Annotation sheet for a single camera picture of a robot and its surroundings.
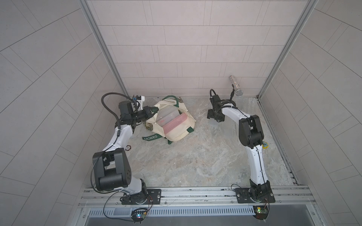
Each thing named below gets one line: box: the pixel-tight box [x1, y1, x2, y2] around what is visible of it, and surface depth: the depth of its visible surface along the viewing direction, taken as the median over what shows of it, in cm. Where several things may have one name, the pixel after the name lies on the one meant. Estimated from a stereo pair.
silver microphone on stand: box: [229, 75, 244, 97], surface depth 93 cm
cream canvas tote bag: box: [142, 95, 197, 145], surface depth 96 cm
